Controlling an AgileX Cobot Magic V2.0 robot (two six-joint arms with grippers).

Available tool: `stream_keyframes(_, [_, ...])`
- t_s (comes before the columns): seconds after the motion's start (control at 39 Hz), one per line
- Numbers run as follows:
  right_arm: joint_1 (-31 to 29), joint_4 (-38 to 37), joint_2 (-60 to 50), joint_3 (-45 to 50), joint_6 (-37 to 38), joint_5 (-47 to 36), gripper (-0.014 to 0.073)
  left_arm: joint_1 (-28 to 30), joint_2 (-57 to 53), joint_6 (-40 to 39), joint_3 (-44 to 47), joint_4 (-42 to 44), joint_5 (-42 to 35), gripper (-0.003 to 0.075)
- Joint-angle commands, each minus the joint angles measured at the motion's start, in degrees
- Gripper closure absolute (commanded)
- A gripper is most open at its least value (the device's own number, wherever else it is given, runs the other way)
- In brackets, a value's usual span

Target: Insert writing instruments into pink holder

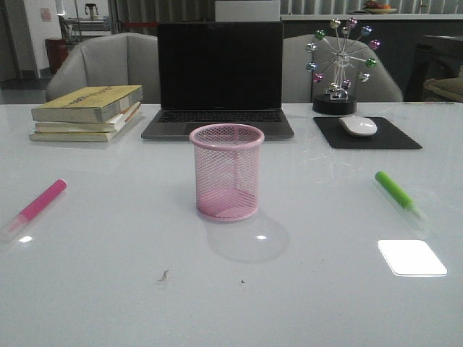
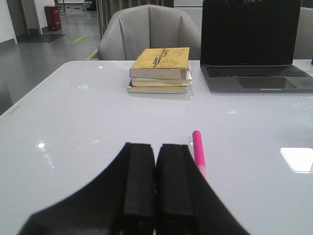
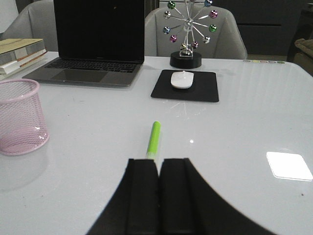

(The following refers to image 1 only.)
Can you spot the green highlighter pen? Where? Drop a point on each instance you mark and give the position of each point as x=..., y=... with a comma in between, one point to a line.
x=407, y=206

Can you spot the pink highlighter pen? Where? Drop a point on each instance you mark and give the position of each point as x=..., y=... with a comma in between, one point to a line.
x=15, y=226

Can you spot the pink mesh pen holder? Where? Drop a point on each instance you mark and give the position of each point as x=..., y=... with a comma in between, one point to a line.
x=227, y=160

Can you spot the dark grey laptop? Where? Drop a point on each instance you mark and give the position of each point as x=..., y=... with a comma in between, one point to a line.
x=219, y=72

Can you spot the middle cream book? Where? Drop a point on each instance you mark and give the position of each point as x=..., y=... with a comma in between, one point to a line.
x=114, y=124

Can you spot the cream book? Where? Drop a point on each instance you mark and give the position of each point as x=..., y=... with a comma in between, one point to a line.
x=73, y=136
x=114, y=124

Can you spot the right grey armchair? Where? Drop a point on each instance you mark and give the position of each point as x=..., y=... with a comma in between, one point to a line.
x=369, y=85

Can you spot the grey armchair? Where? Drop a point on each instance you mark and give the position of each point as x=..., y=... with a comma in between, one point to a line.
x=120, y=59
x=369, y=85

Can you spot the white computer mouse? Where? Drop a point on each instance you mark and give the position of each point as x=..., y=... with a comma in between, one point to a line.
x=358, y=126

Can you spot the left grey armchair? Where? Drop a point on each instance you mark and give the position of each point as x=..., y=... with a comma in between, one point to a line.
x=120, y=59

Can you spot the ferris wheel desk ornament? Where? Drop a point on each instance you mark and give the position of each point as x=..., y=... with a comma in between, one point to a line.
x=336, y=99

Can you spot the black mouse pad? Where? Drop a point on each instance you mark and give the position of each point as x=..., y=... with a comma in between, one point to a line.
x=387, y=137

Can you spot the top yellow book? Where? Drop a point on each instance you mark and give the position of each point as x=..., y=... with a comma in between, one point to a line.
x=89, y=104

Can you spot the white box behind laptop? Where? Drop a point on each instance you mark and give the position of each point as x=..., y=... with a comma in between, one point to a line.
x=247, y=11

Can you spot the bottom cream book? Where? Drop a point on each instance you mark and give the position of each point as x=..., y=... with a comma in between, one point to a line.
x=73, y=136

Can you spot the red trash bin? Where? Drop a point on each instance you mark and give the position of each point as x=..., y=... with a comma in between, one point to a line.
x=56, y=52

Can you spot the fruit bowl on counter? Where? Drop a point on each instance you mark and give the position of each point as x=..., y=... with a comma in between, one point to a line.
x=375, y=7

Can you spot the olive cushion at right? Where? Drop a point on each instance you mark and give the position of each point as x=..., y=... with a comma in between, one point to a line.
x=450, y=88

